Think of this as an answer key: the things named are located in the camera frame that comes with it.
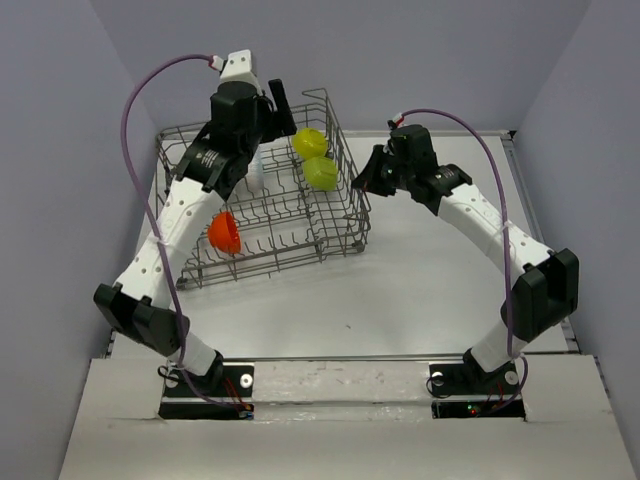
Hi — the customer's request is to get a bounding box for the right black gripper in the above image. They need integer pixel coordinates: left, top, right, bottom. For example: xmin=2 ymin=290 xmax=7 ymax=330
xmin=356 ymin=144 xmax=414 ymax=197

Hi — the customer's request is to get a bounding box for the lime green bowl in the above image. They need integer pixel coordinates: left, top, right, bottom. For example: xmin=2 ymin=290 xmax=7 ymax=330
xmin=291 ymin=128 xmax=328 ymax=160

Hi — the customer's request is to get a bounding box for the white square bowl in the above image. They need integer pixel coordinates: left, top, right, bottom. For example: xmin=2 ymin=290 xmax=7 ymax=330
xmin=302 ymin=157 xmax=339 ymax=191

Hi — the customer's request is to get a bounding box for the grey wire dish rack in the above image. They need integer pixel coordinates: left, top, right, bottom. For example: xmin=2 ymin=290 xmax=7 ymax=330
xmin=177 ymin=88 xmax=370 ymax=290

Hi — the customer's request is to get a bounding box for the orange bowl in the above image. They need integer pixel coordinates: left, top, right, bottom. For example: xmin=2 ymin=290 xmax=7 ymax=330
xmin=207 ymin=211 xmax=242 ymax=255

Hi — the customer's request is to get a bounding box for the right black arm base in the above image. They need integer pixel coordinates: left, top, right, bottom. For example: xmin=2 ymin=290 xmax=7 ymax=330
xmin=425 ymin=352 xmax=526 ymax=420

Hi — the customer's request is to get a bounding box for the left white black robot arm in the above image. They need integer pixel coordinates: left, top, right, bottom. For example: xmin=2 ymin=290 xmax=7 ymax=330
xmin=94 ymin=79 xmax=296 ymax=395

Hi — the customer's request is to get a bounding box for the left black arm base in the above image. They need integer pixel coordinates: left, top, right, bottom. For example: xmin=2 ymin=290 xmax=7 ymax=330
xmin=157 ymin=362 xmax=255 ymax=421

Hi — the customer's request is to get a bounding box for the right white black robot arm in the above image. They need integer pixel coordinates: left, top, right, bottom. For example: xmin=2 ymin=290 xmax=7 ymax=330
xmin=351 ymin=125 xmax=579 ymax=392

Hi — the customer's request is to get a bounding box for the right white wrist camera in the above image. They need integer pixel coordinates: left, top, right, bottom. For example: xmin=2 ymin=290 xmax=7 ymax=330
xmin=387 ymin=113 xmax=405 ymax=131

